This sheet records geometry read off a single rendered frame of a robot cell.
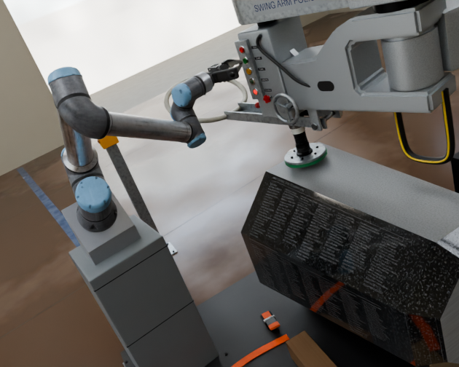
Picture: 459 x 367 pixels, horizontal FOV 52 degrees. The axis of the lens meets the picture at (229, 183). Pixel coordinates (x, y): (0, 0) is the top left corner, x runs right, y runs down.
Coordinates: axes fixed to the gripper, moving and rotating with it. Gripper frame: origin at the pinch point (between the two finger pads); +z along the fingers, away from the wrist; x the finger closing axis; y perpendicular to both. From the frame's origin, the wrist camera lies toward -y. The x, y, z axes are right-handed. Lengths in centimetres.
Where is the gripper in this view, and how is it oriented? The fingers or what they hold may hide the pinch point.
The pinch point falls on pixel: (241, 62)
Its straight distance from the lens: 221.2
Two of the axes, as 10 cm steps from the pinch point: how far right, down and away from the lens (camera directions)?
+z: 7.0, -5.1, 5.0
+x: 3.2, 8.5, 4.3
